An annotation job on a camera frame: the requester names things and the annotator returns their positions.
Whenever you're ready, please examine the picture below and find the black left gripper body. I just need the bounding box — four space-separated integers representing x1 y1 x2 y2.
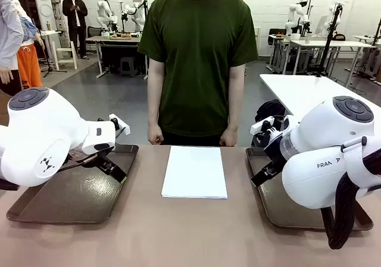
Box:
68 147 116 166

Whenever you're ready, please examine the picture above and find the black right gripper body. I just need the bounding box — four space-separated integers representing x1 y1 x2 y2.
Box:
258 127 291 168

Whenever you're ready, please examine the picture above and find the person's right forearm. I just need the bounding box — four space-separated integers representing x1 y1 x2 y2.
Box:
148 81 164 125

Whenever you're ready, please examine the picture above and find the person's left forearm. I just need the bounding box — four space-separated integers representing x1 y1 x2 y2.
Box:
227 81 245 130

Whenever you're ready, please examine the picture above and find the person's left hand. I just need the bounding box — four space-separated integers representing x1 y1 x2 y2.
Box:
219 127 239 147

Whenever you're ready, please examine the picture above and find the person's right hand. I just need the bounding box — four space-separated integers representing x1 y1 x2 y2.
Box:
148 123 164 145

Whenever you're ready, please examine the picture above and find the black bag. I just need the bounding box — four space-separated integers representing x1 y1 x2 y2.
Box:
255 99 288 122

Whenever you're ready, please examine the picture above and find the brown plastic serving tray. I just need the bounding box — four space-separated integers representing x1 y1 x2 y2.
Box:
245 147 374 231
6 143 140 225

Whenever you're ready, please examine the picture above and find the white A4 paper stack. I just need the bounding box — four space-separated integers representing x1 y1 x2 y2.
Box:
161 146 229 200

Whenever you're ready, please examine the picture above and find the grey plastic stool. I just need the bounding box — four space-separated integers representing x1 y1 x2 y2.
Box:
118 56 138 77

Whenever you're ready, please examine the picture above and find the black tripod stand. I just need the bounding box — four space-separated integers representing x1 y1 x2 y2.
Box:
32 18 68 78

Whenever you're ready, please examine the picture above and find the small white desk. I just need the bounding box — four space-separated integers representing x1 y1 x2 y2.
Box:
266 34 292 74

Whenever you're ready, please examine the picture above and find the black office chair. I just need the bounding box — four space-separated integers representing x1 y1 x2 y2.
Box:
268 28 287 46

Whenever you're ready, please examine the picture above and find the person in green t-shirt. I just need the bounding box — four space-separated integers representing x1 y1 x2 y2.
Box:
138 0 259 147

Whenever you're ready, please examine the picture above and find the mannequin in orange shorts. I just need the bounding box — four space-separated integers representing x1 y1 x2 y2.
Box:
16 11 45 89

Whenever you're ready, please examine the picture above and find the long white desk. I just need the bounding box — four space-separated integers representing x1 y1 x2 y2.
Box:
290 39 376 89

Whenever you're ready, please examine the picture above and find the wooden top work table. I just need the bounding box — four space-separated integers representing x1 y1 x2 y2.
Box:
85 34 149 80

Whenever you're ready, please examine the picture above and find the computer monitor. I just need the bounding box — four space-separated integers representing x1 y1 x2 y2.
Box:
315 14 329 36

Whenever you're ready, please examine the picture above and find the person in black clothes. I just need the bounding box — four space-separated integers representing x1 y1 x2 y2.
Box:
62 0 89 60

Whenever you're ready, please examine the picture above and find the white tower air conditioner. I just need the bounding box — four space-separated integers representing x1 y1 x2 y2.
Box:
32 0 58 32

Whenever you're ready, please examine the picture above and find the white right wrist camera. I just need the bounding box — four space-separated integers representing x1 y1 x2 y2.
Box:
249 115 276 136

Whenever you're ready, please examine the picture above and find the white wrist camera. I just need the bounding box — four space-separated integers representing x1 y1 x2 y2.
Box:
249 115 276 136
108 114 131 136

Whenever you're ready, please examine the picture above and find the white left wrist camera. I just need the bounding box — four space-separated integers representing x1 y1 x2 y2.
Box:
108 114 131 136

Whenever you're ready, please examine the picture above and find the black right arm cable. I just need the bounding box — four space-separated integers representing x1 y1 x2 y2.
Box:
321 147 381 250

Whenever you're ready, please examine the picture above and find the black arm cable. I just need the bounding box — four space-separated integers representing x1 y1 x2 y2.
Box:
321 147 381 250
0 178 20 191

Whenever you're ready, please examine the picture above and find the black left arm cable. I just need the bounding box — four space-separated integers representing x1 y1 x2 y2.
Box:
0 178 20 191

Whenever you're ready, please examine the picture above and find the black camera pole stand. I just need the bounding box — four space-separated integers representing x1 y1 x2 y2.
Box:
315 4 343 78

